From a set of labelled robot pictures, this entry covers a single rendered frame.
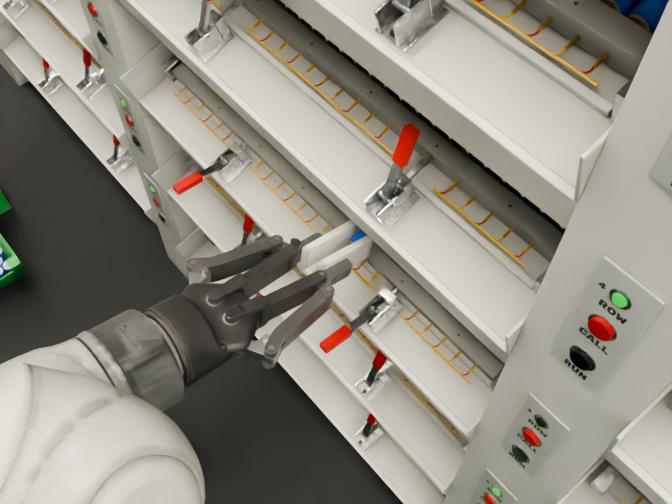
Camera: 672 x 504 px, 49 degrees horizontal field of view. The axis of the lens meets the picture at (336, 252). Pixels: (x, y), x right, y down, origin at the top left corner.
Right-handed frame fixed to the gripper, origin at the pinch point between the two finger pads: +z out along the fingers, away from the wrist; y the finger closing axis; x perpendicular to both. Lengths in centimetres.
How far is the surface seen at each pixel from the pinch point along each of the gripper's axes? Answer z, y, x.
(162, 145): 5.4, 39.7, 17.9
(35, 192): 1, 80, 59
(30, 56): 14, 103, 44
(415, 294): 5.7, -7.1, 3.6
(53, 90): 12, 91, 44
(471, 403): 3.5, -18.4, 7.6
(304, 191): 5.6, 10.9, 3.5
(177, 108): 4.2, 34.2, 7.0
